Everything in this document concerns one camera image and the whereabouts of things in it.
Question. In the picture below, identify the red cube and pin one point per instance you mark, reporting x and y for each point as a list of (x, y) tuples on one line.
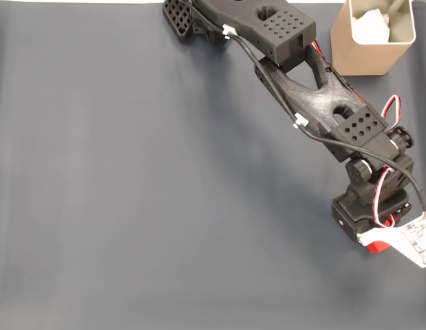
[(379, 247)]

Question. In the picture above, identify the beige box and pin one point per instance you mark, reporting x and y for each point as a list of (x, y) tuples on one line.
[(357, 58)]

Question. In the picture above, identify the white crumpled tissue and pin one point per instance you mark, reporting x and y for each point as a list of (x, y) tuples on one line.
[(369, 25)]

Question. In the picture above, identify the dark grey mat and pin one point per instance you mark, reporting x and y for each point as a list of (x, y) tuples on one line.
[(130, 189)]

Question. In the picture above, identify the white camera circuit board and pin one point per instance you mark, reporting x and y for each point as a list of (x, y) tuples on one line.
[(412, 240)]

